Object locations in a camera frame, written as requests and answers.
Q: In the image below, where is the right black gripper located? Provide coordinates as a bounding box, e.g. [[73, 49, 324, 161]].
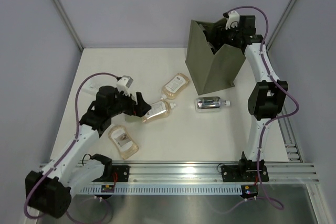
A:
[[211, 23, 242, 50]]

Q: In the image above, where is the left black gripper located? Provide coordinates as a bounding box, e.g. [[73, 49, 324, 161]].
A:
[[108, 88, 151, 118]]

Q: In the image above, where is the white flat bottle black cap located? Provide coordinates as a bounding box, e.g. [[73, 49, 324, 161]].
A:
[[81, 77, 101, 96]]

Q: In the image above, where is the amber soap bottle white cap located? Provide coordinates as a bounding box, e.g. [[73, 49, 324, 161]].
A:
[[142, 100, 176, 123]]

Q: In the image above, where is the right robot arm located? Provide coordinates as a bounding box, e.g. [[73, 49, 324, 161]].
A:
[[215, 10, 288, 182]]

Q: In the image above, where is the olive green canvas bag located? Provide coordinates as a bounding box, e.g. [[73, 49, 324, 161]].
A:
[[185, 20, 246, 95]]

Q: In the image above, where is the silver metallic bottle white cap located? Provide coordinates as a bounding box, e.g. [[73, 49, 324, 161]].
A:
[[195, 97, 230, 113]]

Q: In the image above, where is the clear amber soap pouch bottle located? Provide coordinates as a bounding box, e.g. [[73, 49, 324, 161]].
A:
[[160, 73, 190, 100]]

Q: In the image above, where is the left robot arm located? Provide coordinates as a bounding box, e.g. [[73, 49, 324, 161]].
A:
[[24, 86, 151, 218]]

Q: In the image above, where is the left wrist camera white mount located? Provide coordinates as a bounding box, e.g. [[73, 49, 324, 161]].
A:
[[116, 76, 133, 97]]

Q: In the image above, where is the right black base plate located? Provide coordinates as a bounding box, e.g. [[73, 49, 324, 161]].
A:
[[220, 165, 269, 183]]

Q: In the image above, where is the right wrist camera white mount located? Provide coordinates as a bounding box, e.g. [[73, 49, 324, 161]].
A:
[[223, 10, 240, 30]]

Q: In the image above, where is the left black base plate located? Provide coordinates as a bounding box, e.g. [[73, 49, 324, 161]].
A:
[[96, 165, 130, 183]]

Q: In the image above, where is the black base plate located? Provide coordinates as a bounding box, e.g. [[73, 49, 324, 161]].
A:
[[220, 165, 269, 183], [96, 165, 130, 183]]

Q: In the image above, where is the aluminium front rail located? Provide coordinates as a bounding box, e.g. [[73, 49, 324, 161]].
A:
[[33, 162, 320, 185]]

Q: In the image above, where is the pale green cylindrical bottle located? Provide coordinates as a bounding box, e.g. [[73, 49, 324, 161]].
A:
[[124, 114, 142, 123]]

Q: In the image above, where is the white slotted cable duct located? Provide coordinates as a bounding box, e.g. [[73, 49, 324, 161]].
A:
[[79, 184, 242, 195]]

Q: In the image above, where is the right aluminium frame post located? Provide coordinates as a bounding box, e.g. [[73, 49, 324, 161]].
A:
[[266, 0, 298, 50]]

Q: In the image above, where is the left aluminium frame post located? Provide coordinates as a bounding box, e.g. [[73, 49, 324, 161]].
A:
[[51, 0, 84, 52]]

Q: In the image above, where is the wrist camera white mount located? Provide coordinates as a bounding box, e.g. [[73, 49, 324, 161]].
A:
[[116, 76, 133, 97], [223, 10, 240, 30]]

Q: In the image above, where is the aluminium frame post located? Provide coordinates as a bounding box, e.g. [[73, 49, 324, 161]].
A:
[[266, 0, 298, 50], [51, 0, 84, 52]]

